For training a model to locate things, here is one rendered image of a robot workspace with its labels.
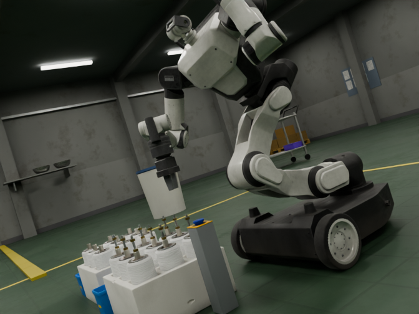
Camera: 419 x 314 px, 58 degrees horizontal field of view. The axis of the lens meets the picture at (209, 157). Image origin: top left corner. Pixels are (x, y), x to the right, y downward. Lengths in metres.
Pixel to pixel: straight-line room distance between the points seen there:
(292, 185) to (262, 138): 0.24
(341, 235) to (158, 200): 3.49
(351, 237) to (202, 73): 0.84
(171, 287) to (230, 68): 0.85
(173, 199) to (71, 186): 6.51
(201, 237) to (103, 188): 9.92
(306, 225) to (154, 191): 3.45
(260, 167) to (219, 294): 0.49
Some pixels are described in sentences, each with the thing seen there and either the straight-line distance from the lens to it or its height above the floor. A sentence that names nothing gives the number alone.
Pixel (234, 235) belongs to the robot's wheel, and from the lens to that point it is 1.80.
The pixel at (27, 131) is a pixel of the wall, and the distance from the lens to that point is 11.08.
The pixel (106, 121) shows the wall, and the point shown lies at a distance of 11.56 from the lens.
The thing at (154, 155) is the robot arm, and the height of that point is 0.60.
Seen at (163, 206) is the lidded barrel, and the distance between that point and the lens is 4.74.
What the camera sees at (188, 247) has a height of 0.22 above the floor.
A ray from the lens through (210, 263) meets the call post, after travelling 1.34.
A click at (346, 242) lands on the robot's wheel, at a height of 0.08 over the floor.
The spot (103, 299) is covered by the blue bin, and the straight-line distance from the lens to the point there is 1.78.
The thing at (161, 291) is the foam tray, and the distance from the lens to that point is 1.41.
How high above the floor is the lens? 0.52
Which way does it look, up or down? level
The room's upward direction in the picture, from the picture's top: 17 degrees counter-clockwise
